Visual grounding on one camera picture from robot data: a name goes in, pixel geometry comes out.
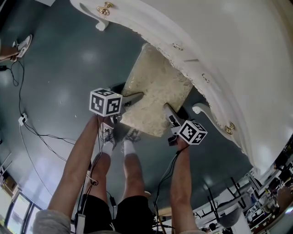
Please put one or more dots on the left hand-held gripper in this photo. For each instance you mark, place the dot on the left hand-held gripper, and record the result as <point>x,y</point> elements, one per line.
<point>103,100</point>

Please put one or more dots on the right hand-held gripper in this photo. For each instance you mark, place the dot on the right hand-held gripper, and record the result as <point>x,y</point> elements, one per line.
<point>192,132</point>

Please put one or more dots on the cream upholstered stool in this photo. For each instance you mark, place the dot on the cream upholstered stool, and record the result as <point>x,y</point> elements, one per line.
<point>155,91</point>

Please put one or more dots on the cream vanity dressing table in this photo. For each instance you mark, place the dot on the cream vanity dressing table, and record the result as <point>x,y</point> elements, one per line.
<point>229,57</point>

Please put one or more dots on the person's left forearm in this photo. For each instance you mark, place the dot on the person's left forearm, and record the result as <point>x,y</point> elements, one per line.
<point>75,160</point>

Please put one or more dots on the person's right forearm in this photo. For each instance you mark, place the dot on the person's right forearm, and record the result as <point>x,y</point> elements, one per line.
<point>180,182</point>

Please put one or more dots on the person's white right shoe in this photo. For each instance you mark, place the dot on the person's white right shoe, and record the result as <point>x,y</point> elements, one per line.
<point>131,137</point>

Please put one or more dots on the person's white shoe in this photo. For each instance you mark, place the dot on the person's white shoe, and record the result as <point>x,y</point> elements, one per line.
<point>108,136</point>
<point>131,137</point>

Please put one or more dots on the person's white left shoe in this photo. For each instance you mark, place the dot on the person's white left shoe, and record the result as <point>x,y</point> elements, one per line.
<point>108,136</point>

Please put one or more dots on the gold drawer knob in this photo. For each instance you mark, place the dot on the gold drawer knob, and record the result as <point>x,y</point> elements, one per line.
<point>230,128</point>
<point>104,8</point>

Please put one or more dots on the person's right leg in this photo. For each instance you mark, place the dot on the person's right leg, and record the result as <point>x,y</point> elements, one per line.
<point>132,176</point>

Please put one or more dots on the person's leg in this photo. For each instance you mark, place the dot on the person's leg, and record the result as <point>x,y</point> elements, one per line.
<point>132,176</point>
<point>103,173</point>

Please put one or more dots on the person's left leg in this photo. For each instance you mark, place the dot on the person's left leg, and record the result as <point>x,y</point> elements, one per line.
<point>103,173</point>

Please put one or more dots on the white power strip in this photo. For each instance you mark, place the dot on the white power strip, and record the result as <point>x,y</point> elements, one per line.
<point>23,118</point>

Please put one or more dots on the person's black shorts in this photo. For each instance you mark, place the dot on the person's black shorts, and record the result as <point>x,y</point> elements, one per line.
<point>135,217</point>

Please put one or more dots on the person's grey shirt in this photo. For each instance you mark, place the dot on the person's grey shirt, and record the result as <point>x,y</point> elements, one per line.
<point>50,222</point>

